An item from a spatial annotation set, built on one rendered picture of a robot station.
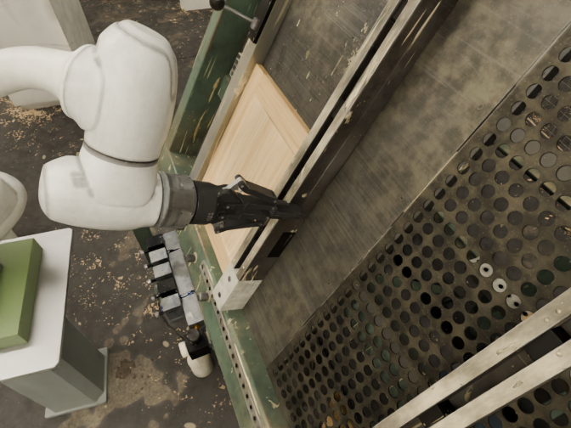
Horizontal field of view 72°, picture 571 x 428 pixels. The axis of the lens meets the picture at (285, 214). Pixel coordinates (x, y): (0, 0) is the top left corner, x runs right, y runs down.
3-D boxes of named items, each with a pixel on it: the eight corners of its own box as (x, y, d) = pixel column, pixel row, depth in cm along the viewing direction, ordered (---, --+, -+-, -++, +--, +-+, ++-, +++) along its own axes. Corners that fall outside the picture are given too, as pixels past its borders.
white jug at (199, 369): (189, 361, 183) (181, 345, 168) (210, 352, 186) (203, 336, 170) (195, 381, 177) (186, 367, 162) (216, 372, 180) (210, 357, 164)
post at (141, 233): (163, 290, 207) (116, 194, 149) (175, 285, 208) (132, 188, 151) (166, 299, 203) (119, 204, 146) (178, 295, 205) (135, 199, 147)
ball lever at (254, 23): (257, 31, 101) (208, 4, 97) (263, 17, 98) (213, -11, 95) (256, 35, 97) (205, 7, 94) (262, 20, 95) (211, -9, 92)
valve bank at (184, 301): (148, 261, 151) (128, 223, 132) (183, 250, 154) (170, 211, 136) (178, 387, 122) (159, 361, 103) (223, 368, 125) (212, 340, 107)
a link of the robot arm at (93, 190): (154, 244, 61) (174, 169, 56) (36, 243, 52) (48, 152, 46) (138, 209, 68) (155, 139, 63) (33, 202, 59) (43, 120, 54)
